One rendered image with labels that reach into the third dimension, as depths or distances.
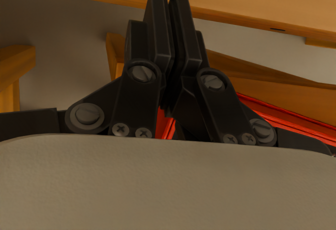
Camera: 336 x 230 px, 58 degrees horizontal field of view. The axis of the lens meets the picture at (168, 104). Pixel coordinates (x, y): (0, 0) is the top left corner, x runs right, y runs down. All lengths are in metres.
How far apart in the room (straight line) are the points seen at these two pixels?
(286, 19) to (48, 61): 0.97
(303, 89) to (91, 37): 0.85
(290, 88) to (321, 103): 0.05
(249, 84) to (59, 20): 0.86
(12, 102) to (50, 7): 0.36
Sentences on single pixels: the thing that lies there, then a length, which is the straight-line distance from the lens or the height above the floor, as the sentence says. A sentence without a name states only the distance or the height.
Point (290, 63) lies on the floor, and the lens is 1.37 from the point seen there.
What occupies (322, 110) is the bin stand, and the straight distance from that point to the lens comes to 0.43.
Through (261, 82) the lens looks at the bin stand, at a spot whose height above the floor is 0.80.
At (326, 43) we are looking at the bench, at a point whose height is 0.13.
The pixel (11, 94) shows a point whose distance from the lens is 0.94.
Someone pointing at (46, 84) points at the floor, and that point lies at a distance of 1.16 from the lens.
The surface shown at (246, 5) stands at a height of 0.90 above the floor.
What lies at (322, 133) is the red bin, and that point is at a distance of 0.28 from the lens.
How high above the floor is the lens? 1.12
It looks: 70 degrees down
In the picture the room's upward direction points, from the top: 142 degrees clockwise
